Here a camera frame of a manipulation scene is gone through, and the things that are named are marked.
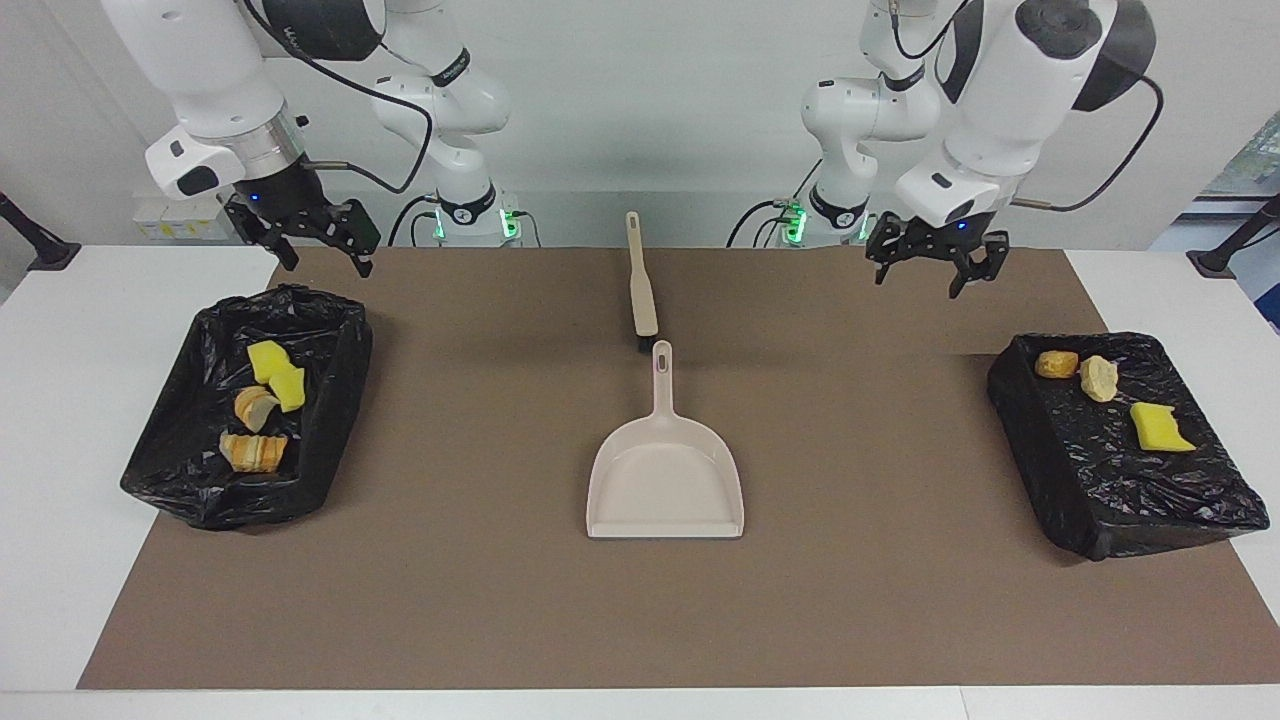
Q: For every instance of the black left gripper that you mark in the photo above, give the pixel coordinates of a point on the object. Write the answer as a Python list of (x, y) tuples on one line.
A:
[(950, 232)]

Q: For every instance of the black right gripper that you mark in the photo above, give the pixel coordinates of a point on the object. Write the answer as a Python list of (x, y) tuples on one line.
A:
[(290, 195)]

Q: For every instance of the yellow sponge piece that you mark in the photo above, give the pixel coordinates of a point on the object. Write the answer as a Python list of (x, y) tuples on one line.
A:
[(290, 388), (265, 358), (1160, 428)]

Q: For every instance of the brown oval bread roll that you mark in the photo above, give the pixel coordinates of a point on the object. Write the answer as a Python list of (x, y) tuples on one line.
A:
[(1056, 365)]

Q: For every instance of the pale striped bread piece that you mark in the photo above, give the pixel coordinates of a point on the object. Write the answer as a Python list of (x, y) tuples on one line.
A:
[(255, 408)]

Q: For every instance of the toy croissant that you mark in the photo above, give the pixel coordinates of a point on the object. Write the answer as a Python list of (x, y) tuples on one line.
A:
[(1099, 378), (253, 453)]

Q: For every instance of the beige hand brush black bristles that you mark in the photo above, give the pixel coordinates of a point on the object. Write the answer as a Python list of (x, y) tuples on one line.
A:
[(641, 290)]

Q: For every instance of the beige plastic dustpan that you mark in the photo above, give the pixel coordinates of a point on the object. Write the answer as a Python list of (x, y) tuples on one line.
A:
[(665, 480)]

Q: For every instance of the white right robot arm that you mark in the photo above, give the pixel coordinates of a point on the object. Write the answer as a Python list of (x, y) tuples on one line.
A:
[(210, 60)]

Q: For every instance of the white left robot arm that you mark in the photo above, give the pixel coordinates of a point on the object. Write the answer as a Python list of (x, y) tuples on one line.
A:
[(1010, 90)]

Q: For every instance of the crumpled black bag lined bin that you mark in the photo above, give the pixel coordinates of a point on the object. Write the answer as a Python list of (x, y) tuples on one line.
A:
[(200, 490)]

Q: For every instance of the boxy black bag lined bin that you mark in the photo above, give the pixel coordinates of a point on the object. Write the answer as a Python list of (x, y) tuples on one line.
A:
[(1150, 500)]

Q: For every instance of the blue framed glass panel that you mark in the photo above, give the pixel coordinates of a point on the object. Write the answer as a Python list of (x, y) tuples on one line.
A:
[(1255, 170)]

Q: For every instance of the brown table mat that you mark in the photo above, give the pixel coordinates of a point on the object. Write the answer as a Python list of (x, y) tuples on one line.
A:
[(500, 600)]

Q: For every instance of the white wall socket box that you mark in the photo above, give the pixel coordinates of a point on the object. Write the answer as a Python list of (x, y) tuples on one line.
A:
[(160, 218)]

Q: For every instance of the black camera stand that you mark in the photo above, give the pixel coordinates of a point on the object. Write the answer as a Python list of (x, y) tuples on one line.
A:
[(1215, 262), (50, 252)]

